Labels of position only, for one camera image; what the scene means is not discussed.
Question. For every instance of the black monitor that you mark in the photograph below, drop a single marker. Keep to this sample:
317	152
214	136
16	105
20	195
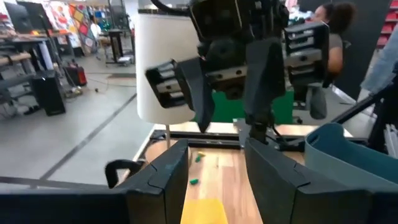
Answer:
21	15

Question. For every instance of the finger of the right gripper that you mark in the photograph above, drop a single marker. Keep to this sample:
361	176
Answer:
264	77
199	90

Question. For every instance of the person's leg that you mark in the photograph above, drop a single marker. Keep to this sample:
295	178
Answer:
382	68

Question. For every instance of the colourful wall poster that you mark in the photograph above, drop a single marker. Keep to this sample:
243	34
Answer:
74	21

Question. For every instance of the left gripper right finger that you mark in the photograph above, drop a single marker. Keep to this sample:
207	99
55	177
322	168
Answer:
270	186

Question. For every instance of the black floor box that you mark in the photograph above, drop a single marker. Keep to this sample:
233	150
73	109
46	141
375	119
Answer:
49	93

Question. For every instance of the red shelf rack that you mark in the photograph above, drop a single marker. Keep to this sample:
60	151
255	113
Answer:
388	25

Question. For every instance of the green crayon stub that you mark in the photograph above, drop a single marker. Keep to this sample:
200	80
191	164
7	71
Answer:
198	158
194	181

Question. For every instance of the black angled stand beam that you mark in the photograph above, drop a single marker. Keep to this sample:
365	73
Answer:
357	107

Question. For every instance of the teal plastic bin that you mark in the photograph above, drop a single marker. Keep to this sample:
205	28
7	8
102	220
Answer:
342	161

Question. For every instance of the table lamp white cylinder shade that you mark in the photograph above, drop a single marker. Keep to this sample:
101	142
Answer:
161	40

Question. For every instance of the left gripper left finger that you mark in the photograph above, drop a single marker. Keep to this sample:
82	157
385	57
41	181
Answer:
161	193

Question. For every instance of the green mat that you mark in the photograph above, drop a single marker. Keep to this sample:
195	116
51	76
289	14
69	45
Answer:
227	109

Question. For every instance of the black red floor device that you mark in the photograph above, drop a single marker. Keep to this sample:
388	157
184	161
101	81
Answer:
77	74

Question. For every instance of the yellow translucent bin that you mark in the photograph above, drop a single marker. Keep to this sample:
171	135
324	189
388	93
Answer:
203	213

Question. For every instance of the person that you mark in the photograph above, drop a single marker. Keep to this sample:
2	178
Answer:
339	15

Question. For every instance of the yellow crayon stub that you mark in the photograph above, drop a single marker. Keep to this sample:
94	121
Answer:
201	154

